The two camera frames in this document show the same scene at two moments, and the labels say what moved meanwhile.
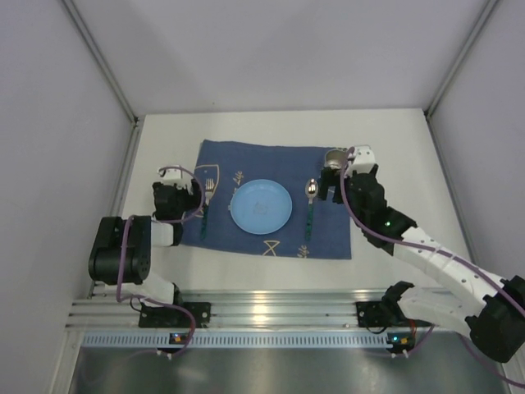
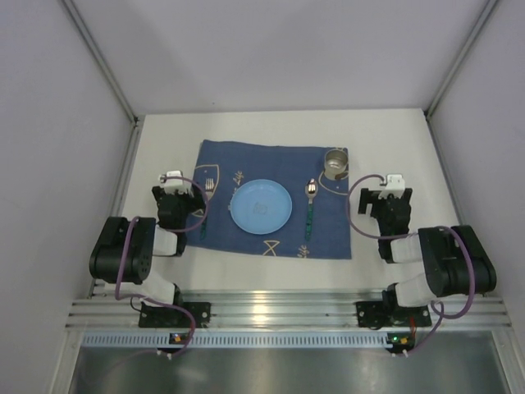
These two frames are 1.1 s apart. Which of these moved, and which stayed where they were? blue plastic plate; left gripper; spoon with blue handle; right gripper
Moved: right gripper
Stayed: left gripper; blue plastic plate; spoon with blue handle
